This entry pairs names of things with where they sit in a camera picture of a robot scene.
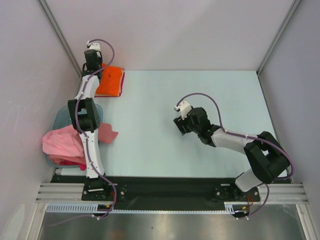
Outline orange t shirt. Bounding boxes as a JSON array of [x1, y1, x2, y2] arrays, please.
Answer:
[[94, 62, 124, 97]]

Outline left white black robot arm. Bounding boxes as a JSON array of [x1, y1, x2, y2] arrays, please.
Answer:
[[67, 47, 111, 200]]

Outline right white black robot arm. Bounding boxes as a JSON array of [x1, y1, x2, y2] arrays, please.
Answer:
[[173, 104, 290, 201]]

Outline folded beige t shirt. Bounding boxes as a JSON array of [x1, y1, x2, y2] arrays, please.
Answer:
[[119, 68, 126, 96]]

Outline folded red t shirt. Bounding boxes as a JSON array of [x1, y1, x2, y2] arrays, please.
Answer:
[[94, 67, 126, 98]]

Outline blue plastic basket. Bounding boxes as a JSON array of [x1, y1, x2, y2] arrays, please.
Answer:
[[45, 103, 105, 171]]

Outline light pink t shirt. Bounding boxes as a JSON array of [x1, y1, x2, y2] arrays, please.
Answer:
[[42, 125, 84, 157]]

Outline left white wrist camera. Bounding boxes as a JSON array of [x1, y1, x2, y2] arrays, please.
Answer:
[[86, 41, 101, 51]]

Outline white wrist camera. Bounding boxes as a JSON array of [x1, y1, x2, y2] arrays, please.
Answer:
[[174, 100, 192, 120], [86, 41, 101, 51]]

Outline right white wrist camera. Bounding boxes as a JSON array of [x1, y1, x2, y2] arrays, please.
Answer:
[[174, 100, 192, 120]]

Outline left aluminium frame post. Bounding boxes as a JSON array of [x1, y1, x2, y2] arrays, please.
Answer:
[[36, 0, 82, 80]]

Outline aluminium frame post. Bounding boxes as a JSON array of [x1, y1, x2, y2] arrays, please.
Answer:
[[36, 0, 82, 80], [256, 0, 304, 78]]

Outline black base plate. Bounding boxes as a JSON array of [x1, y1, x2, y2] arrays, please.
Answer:
[[37, 176, 291, 215]]

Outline right aluminium frame post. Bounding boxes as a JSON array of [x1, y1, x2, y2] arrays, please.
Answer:
[[256, 0, 304, 78]]

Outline white slotted cable duct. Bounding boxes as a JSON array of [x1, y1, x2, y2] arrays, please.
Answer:
[[46, 201, 251, 215]]

